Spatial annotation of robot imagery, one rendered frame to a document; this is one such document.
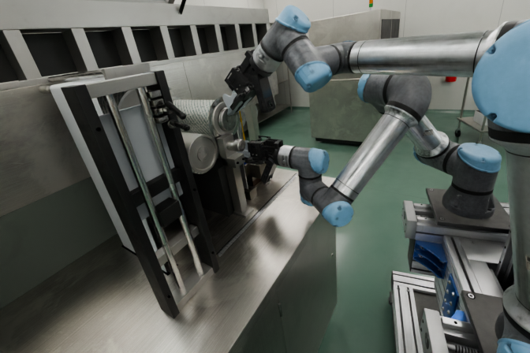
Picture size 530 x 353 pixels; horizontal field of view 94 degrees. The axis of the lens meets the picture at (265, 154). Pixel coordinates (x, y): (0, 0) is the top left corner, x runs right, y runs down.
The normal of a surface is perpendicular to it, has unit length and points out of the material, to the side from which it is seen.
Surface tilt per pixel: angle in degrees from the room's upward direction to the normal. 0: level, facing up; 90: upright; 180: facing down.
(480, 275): 0
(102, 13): 90
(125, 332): 0
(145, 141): 90
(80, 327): 0
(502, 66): 82
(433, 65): 107
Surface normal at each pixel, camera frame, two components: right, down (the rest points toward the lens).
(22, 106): 0.83, 0.12
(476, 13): -0.55, 0.40
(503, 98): -0.82, 0.21
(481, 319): -0.13, -0.91
